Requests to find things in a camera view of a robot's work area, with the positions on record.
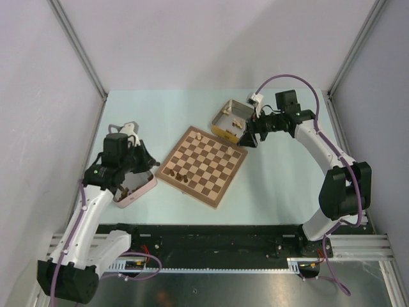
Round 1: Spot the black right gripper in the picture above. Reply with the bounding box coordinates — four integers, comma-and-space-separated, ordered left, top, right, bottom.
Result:
236, 106, 284, 148

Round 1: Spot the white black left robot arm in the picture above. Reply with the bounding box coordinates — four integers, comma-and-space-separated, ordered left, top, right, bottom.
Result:
36, 132, 159, 306

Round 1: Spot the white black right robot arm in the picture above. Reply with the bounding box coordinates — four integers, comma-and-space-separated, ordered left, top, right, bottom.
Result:
238, 90, 372, 256

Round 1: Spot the dark chess pieces pile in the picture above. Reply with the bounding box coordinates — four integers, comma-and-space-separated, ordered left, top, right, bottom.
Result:
114, 177, 153, 202

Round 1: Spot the wooden folding chess board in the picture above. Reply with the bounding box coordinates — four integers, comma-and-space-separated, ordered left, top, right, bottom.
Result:
155, 126, 248, 209

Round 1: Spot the yellow metal tin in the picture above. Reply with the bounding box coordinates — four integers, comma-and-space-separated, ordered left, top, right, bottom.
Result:
211, 99, 254, 144

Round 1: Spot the pink metal tin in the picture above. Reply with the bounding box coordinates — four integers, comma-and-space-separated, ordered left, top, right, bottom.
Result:
113, 169, 158, 209

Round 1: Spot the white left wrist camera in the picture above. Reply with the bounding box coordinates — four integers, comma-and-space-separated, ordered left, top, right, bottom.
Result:
108, 122, 140, 144

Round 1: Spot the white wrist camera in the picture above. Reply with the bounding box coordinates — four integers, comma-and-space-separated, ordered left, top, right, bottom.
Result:
108, 122, 140, 144
246, 93, 264, 118

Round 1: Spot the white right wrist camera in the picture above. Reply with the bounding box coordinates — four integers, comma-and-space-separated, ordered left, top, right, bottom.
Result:
246, 93, 264, 118

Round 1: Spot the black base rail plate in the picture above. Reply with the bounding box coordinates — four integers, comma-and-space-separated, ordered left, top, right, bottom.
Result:
96, 224, 336, 271

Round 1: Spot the white cable duct strip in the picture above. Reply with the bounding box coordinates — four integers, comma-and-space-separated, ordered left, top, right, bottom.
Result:
108, 258, 301, 273

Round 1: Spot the aluminium front frame rail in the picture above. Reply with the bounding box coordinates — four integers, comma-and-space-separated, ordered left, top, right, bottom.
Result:
48, 231, 393, 264

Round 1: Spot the left aluminium corner post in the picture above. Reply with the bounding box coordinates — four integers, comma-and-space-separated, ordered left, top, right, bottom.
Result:
47, 0, 108, 102

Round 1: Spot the aluminium corner post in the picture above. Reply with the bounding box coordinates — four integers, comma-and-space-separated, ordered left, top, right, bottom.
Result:
47, 0, 108, 102
327, 0, 390, 98

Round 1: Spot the right aluminium corner post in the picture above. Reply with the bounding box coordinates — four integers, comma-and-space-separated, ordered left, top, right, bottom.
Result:
327, 0, 390, 98

